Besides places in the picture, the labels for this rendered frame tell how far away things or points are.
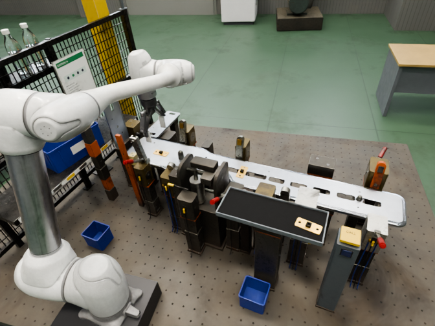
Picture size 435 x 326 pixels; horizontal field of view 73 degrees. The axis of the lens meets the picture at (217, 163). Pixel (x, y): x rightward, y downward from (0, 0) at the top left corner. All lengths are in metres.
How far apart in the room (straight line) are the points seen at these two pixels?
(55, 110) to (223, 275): 0.99
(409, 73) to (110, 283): 3.56
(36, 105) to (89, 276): 0.56
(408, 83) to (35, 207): 3.70
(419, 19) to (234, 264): 6.53
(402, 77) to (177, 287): 3.29
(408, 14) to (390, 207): 6.10
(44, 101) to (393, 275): 1.49
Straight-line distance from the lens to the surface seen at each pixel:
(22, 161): 1.03
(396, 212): 1.41
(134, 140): 1.40
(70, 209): 1.96
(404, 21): 7.30
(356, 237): 1.06
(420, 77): 3.99
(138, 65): 1.34
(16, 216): 1.56
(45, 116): 0.86
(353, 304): 1.47
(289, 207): 1.09
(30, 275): 1.25
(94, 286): 1.13
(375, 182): 1.50
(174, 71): 1.27
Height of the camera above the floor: 1.97
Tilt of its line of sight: 40 degrees down
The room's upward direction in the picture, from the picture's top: 5 degrees counter-clockwise
